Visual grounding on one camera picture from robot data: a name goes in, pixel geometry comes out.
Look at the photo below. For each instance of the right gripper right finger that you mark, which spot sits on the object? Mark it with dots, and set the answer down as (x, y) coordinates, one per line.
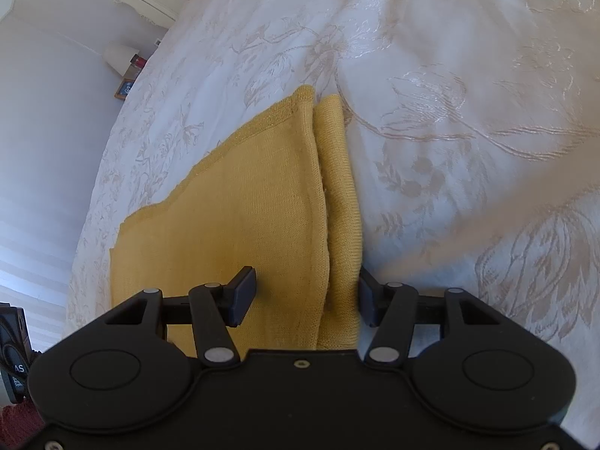
(391, 309)

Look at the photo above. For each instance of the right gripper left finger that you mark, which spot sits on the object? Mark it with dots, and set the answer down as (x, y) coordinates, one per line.
(216, 308)

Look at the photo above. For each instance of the yellow knit sweater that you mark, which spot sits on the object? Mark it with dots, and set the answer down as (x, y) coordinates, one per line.
(279, 196)

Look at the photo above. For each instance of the left hand red glove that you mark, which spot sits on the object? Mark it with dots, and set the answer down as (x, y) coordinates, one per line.
(18, 423)

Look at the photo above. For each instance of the white floral bedspread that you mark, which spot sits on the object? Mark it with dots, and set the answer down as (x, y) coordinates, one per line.
(473, 130)

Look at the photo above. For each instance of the red box on nightstand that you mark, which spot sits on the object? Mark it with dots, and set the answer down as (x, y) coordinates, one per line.
(138, 62)

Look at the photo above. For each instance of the wooden photo frame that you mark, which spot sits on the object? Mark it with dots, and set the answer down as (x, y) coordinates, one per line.
(124, 89)

